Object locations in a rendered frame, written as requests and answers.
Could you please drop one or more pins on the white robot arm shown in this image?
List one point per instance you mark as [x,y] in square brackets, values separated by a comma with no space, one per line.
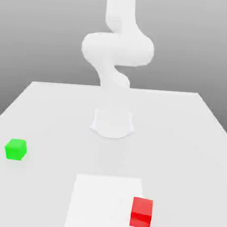
[118,49]

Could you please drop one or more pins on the small green cube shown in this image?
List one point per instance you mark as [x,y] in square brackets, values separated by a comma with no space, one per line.
[15,149]

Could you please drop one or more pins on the small red cube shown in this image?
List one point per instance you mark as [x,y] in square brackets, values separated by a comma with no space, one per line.
[141,212]

